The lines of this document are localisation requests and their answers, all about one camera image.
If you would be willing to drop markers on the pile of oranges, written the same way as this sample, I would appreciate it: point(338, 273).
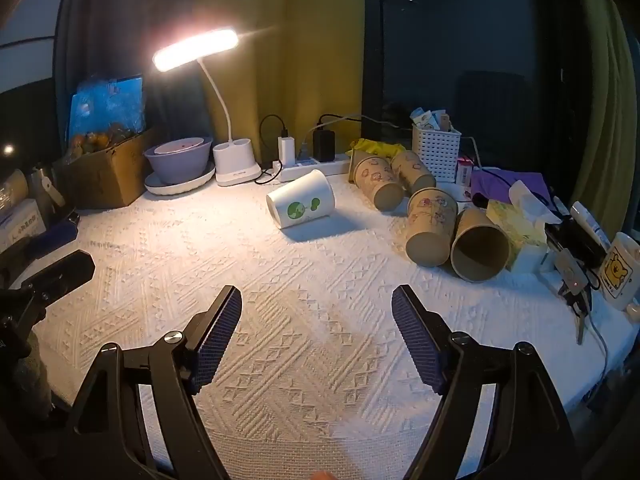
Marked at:
point(92, 141)

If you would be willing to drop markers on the white plastic basket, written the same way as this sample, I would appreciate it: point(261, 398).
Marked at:
point(436, 152)

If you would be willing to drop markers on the black pouch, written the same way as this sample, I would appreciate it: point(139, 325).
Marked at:
point(575, 240)

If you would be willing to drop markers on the black charger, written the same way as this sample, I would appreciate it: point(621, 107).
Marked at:
point(323, 145)

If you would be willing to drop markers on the white tube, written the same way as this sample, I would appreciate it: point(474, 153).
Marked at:
point(590, 222)

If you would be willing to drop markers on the green curtain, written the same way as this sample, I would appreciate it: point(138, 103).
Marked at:
point(612, 110)

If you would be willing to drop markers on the white mug with bear print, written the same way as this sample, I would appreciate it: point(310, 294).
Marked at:
point(619, 270)

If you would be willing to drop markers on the yellow bag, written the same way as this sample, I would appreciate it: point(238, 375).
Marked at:
point(375, 148)

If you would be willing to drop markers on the white power strip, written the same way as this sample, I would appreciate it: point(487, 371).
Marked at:
point(320, 166)

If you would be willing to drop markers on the white textured tablecloth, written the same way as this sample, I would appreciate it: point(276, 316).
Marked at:
point(310, 270)

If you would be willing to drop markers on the purple cloth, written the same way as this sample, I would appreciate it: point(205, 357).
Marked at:
point(515, 184)

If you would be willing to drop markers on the cardboard box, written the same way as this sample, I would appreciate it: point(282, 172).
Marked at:
point(102, 177)

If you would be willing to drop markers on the bunch of packets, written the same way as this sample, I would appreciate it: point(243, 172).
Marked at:
point(432, 119)

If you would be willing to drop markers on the white and blue box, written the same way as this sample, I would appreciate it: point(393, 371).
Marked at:
point(17, 220)

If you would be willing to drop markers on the blue plastic bag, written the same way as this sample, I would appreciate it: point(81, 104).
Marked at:
point(107, 105)

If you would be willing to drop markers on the white charger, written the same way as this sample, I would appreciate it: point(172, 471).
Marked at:
point(286, 150)

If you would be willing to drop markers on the yellow tissue pack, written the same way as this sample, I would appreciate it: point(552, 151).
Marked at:
point(515, 230)

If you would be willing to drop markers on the white desk lamp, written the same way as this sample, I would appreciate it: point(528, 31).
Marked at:
point(236, 161)

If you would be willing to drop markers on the red and white box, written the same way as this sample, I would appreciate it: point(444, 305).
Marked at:
point(465, 171)

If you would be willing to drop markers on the pink bowl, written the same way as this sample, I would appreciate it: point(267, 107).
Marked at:
point(177, 146)

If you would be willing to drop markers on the yellow curtain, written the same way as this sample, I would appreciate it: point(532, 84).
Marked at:
point(310, 35)

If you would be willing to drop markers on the dark curtain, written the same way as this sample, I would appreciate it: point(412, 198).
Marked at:
point(110, 20)

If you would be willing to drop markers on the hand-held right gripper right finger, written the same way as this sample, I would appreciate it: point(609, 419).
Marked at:
point(417, 342)

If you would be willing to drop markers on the white plate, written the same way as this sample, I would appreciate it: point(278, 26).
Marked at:
point(175, 187)

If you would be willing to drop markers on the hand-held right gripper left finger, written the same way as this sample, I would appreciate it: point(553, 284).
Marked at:
point(216, 342)

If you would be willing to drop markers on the brown printed paper cup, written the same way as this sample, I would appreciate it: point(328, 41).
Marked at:
point(431, 230)
point(477, 252)
point(376, 181)
point(413, 170)

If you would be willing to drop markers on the purple bowl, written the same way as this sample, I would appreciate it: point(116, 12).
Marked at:
point(175, 166)

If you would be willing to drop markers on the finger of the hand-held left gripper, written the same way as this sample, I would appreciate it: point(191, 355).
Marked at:
point(65, 269)

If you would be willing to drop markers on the white cup with green print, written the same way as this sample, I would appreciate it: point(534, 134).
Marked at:
point(302, 201)

